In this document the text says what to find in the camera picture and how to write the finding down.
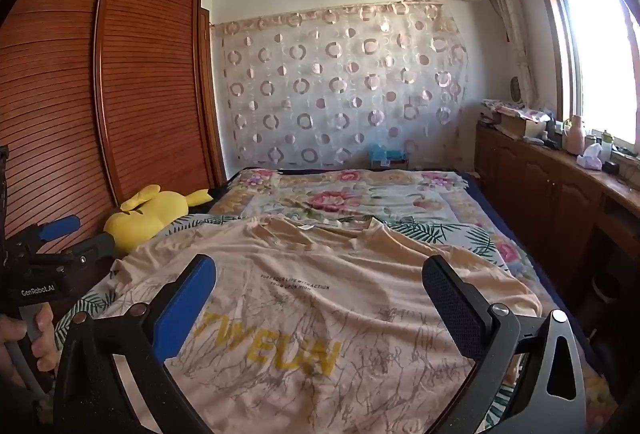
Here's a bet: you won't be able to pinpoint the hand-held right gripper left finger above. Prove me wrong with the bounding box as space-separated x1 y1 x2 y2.
52 254 217 434

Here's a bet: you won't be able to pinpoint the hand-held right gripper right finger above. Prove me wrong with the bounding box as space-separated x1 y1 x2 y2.
421 255 587 434

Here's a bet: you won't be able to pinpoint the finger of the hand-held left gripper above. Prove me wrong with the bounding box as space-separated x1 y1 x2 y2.
7 215 82 257
30 233 117 272

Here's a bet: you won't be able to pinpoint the beige printed t-shirt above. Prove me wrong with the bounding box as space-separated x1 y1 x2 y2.
107 215 543 434

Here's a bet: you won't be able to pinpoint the person's left hand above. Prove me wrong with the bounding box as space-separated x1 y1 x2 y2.
0 303 60 390

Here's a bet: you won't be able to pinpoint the yellow plush toy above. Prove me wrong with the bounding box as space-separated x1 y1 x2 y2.
103 185 211 251

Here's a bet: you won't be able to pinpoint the leaf print blanket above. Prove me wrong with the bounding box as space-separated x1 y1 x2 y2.
52 213 506 434

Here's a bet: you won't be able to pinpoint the floral bed quilt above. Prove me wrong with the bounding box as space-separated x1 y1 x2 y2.
207 166 621 434

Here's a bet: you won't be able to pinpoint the low wooden cabinet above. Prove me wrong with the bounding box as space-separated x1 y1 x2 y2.
472 121 640 365

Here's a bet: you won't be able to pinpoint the blue toy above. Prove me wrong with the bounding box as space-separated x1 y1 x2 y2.
367 145 410 171

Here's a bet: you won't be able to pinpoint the wooden louvred wardrobe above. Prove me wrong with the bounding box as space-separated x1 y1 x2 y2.
0 0 228 315

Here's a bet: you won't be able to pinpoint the pink tissue pack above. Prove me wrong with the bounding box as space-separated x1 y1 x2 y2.
576 143 603 171

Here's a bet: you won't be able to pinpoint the pink floral cloth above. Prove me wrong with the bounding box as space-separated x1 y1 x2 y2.
505 106 551 121

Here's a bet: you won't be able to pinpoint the pink thermos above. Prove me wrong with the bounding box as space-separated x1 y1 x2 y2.
564 115 586 152

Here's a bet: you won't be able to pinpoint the sheer circle pattern curtain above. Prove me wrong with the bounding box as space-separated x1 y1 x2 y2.
210 1 471 172

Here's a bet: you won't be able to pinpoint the floral window curtain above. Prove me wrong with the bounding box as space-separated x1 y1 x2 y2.
482 0 536 107

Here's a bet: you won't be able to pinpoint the wooden framed window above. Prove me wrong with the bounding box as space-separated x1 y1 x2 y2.
530 0 640 165

